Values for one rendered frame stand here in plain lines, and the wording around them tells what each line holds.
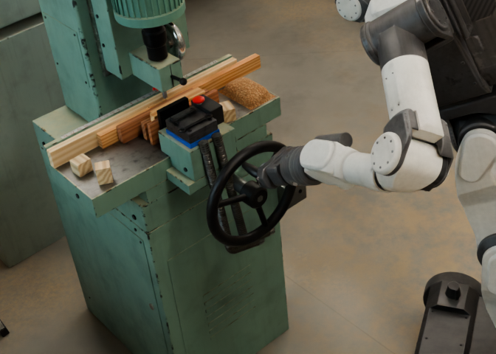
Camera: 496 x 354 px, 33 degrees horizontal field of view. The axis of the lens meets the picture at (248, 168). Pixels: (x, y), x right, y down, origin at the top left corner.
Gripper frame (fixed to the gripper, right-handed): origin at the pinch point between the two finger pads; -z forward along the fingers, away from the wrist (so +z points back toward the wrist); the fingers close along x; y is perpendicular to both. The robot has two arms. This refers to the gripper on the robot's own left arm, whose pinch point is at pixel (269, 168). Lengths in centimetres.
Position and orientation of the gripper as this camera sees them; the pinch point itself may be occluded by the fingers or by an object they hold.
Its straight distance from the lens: 192.1
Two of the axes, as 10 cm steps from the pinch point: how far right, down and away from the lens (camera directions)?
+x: 6.7, -6.0, 4.3
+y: -5.3, -8.0, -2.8
